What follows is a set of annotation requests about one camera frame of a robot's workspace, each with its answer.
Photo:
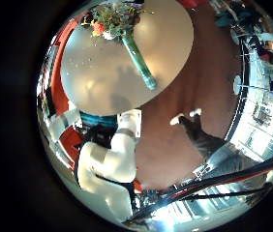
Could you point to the person in dark trousers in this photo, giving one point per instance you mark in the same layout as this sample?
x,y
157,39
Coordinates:
x,y
201,138

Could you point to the orange object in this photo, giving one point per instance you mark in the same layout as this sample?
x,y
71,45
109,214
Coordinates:
x,y
138,185

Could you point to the white round disc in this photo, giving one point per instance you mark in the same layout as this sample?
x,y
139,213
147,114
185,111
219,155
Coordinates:
x,y
236,84

